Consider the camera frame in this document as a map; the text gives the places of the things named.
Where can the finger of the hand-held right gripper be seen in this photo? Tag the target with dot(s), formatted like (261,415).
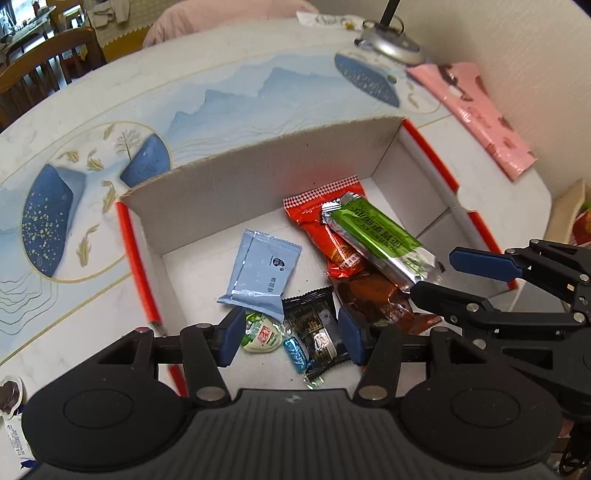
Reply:
(485,264)
(448,300)

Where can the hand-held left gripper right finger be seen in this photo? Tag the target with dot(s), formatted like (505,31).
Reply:
(351,336)

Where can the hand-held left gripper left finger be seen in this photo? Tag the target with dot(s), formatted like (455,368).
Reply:
(233,336)

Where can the green and white candy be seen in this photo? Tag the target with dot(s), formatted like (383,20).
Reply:
(262,339)

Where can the black snack packet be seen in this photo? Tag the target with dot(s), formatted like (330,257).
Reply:
(314,323)

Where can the dark brown snack packet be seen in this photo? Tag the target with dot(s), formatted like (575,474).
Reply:
(374,295)

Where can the small blue candy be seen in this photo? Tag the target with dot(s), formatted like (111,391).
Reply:
(296,354)

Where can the light blue snack packet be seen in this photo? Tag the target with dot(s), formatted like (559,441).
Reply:
(268,272)

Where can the green snack bar packet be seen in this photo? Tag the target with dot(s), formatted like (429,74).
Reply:
(378,235)

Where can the orange-red snack packet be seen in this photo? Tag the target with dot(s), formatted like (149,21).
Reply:
(314,217)

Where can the red and white cardboard box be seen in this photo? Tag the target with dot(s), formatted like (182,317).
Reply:
(258,184)

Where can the pink patterned packet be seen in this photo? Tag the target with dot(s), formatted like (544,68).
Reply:
(480,110)

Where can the brown jelly cup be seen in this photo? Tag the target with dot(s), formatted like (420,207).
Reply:
(10,396)

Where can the silver desk lamp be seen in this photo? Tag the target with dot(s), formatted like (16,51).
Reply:
(392,44)

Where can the white and blue packet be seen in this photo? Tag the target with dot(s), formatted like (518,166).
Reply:
(16,443)

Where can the white crumpled wrapper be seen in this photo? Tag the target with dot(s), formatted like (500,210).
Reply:
(328,21)

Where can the cream cloth covered furniture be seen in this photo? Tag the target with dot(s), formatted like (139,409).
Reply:
(124,44)

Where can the wooden chair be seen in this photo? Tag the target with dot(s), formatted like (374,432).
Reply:
(46,60)

